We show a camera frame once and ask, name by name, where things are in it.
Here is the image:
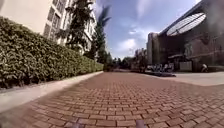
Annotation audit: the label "green hedge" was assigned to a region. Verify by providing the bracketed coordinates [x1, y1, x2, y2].
[0, 15, 105, 90]

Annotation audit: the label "distant building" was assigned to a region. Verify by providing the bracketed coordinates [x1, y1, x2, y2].
[130, 47, 149, 71]

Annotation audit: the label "white building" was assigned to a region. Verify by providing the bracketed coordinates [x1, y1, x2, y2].
[0, 0, 98, 54]

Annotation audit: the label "row of parked bicycles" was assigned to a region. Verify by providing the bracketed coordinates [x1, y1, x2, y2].
[146, 63, 176, 74]

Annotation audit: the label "distant trees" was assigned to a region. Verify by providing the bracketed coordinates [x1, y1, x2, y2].
[105, 52, 136, 72]

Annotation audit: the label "person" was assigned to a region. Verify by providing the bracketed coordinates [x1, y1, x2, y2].
[200, 63, 209, 74]

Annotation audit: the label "pale concrete strip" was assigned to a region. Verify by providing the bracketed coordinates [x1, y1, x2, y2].
[0, 70, 105, 113]

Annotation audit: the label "tall conifer tree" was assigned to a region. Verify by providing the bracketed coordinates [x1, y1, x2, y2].
[85, 5, 112, 65]
[55, 0, 96, 54]

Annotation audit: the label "dark building with arched roof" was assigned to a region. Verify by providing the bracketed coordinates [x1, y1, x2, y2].
[146, 0, 224, 73]

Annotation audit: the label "red brick path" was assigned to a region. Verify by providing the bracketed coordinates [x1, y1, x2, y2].
[0, 71, 224, 128]

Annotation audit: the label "pale concrete pavement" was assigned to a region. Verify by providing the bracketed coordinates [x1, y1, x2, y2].
[143, 70, 224, 88]

